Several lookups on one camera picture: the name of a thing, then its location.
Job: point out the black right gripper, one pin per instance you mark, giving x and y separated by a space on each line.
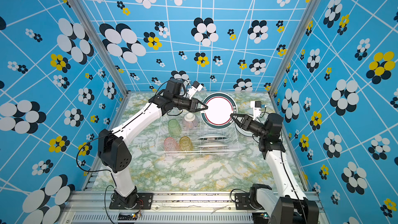
247 123

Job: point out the white plate in rack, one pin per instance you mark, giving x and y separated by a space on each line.
213 145
212 137

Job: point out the aluminium front rail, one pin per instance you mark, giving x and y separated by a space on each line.
168 207

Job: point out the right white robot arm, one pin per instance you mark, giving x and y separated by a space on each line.
291 205

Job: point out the white plate green red rim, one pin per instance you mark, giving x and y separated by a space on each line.
220 107

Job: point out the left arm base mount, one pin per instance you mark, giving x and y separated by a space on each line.
134 201

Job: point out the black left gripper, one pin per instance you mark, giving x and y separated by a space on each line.
193 104

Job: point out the front white plate in rack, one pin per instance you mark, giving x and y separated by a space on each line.
213 145

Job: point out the white wire dish rack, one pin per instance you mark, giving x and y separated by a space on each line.
175 138

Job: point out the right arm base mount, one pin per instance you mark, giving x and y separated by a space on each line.
242 201

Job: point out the striped ceramic bowl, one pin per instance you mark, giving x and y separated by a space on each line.
190 121

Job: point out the green glass tumbler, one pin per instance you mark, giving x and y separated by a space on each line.
174 128

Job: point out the yellow glass tumbler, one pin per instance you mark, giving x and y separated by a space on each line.
185 144

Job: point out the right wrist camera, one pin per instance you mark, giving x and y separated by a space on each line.
256 107

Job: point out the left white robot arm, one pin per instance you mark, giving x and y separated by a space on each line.
114 146

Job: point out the pink glass tumbler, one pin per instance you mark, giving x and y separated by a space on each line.
171 145

